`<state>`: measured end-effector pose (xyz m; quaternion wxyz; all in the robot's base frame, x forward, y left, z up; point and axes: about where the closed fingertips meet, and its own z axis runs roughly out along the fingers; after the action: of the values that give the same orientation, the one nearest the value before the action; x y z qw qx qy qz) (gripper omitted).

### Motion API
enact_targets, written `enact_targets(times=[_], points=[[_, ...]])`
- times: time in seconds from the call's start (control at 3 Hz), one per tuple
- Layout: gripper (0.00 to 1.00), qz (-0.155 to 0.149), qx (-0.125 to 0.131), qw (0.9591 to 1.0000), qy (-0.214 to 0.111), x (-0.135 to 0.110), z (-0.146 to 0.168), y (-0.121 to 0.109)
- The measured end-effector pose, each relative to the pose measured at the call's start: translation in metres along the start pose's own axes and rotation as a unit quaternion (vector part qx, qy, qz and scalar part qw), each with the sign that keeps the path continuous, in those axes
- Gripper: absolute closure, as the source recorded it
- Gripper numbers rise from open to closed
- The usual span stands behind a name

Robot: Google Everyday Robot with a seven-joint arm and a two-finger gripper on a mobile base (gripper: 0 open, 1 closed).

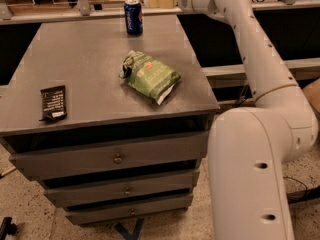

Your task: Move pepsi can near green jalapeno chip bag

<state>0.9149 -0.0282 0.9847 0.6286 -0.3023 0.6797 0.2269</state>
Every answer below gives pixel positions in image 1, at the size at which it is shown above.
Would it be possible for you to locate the blue pepsi can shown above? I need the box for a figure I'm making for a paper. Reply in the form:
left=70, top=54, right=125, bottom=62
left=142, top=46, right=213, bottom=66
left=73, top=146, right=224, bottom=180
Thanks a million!
left=124, top=0, right=143, bottom=36

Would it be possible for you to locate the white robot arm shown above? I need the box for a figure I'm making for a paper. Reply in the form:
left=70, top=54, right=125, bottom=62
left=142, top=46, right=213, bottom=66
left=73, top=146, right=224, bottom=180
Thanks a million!
left=177, top=0, right=318, bottom=240

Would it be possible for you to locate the green jalapeno chip bag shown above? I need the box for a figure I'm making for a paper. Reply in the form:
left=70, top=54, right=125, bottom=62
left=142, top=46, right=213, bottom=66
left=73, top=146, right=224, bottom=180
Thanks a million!
left=119, top=50, right=181, bottom=105

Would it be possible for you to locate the grey drawer cabinet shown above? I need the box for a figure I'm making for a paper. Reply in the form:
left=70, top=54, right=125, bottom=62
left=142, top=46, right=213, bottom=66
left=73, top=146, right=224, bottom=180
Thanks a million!
left=0, top=15, right=217, bottom=213

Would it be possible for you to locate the cardboard box at right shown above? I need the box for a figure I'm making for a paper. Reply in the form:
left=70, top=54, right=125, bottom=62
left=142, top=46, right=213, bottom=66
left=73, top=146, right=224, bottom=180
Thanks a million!
left=303, top=78, right=320, bottom=119

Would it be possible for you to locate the middle grey drawer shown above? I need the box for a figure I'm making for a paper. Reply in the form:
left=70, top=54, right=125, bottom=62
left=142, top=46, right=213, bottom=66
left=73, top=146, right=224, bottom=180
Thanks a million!
left=44, top=169, right=200, bottom=208

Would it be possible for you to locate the grey drawer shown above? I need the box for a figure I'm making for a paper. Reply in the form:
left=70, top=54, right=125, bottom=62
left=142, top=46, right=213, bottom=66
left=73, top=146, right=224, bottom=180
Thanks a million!
left=44, top=169, right=200, bottom=208
left=9, top=131, right=208, bottom=180
left=65, top=193, right=193, bottom=225

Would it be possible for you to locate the top grey drawer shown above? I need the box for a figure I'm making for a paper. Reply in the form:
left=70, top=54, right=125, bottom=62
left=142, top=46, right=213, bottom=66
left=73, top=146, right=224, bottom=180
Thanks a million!
left=9, top=131, right=208, bottom=180

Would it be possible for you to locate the bottom grey drawer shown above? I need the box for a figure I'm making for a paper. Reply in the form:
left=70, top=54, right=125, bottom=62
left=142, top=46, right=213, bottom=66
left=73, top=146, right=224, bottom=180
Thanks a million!
left=65, top=193, right=193, bottom=225

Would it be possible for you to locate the black caster at left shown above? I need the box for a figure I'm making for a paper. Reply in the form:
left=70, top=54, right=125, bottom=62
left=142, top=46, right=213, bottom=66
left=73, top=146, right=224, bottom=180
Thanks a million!
left=0, top=217, right=17, bottom=240

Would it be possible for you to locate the grey metal rail frame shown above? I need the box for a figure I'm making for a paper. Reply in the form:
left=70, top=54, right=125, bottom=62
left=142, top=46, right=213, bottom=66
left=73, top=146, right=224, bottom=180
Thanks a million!
left=0, top=0, right=320, bottom=25

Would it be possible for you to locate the black floor cable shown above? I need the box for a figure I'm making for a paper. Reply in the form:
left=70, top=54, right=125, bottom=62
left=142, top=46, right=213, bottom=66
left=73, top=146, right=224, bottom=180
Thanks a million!
left=283, top=175, right=309, bottom=205

